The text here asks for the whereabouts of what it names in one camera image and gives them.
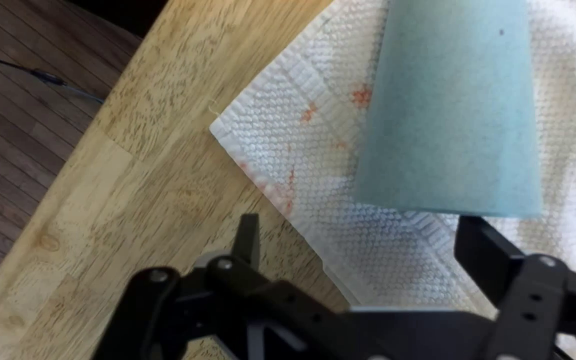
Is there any black floor cable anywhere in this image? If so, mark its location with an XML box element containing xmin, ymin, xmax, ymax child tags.
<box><xmin>0</xmin><ymin>48</ymin><xmax>105</xmax><ymax>103</ymax></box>

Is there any blue plastic cup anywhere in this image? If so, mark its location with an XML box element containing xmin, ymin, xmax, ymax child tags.
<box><xmin>351</xmin><ymin>0</ymin><xmax>543</xmax><ymax>219</ymax></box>

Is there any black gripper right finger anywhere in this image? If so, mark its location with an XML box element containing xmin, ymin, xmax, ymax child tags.
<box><xmin>453</xmin><ymin>214</ymin><xmax>528</xmax><ymax>310</ymax></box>

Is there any white stained paper towel sheet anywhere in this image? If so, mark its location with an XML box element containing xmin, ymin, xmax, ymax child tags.
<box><xmin>207</xmin><ymin>0</ymin><xmax>576</xmax><ymax>360</ymax></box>

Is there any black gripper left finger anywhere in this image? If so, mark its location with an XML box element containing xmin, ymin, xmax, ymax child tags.
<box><xmin>227</xmin><ymin>211</ymin><xmax>262</xmax><ymax>270</ymax></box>

